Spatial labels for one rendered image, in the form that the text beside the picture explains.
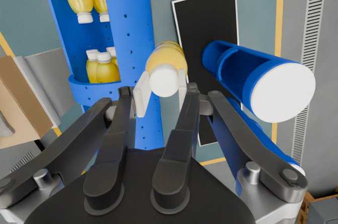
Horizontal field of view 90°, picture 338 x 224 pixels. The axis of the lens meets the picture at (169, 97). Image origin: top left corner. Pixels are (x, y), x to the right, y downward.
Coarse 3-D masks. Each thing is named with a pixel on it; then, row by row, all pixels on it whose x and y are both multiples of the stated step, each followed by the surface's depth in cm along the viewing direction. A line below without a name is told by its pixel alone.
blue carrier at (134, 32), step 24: (48, 0) 47; (120, 0) 39; (144, 0) 45; (72, 24) 56; (96, 24) 62; (120, 24) 41; (144, 24) 46; (72, 48) 57; (96, 48) 64; (120, 48) 43; (144, 48) 47; (72, 72) 56; (120, 72) 45; (96, 96) 46; (144, 120) 54; (144, 144) 57
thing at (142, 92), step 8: (144, 72) 21; (144, 80) 19; (136, 88) 16; (144, 88) 18; (136, 96) 16; (144, 96) 18; (136, 104) 16; (144, 104) 18; (136, 112) 17; (144, 112) 17
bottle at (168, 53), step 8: (168, 40) 37; (160, 48) 27; (168, 48) 26; (176, 48) 29; (152, 56) 25; (160, 56) 24; (168, 56) 24; (176, 56) 25; (184, 56) 29; (152, 64) 24; (160, 64) 23; (168, 64) 23; (176, 64) 24; (184, 64) 25
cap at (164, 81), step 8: (152, 72) 22; (160, 72) 21; (168, 72) 21; (176, 72) 22; (152, 80) 21; (160, 80) 21; (168, 80) 21; (176, 80) 21; (152, 88) 22; (160, 88) 22; (168, 88) 22; (176, 88) 22; (160, 96) 22; (168, 96) 22
